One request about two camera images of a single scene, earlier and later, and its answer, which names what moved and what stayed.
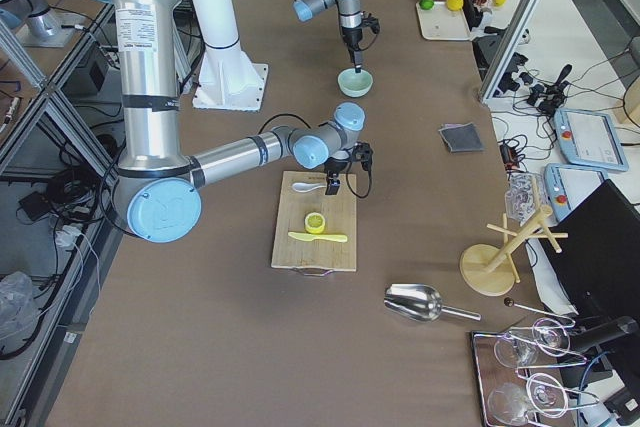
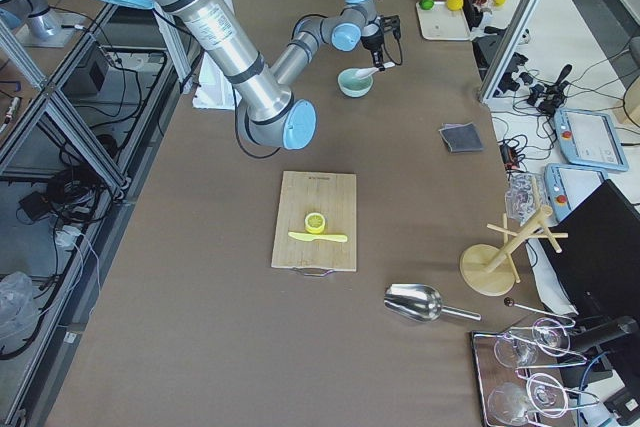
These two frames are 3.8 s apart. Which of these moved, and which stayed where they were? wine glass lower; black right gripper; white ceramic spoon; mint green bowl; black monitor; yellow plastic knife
Moved: white ceramic spoon; black right gripper
Stayed: yellow plastic knife; wine glass lower; mint green bowl; black monitor
